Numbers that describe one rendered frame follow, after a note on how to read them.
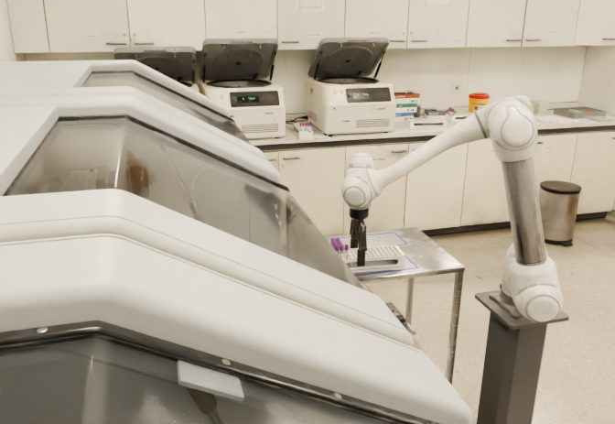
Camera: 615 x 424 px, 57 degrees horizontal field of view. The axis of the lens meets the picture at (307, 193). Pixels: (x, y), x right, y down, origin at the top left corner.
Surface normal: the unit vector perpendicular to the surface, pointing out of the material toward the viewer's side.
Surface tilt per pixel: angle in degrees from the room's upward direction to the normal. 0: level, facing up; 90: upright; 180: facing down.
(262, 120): 90
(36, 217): 0
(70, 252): 0
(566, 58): 90
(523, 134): 84
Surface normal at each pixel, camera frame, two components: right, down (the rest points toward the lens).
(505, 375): -0.49, 0.27
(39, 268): 0.01, -0.95
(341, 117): 0.26, 0.31
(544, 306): -0.15, 0.41
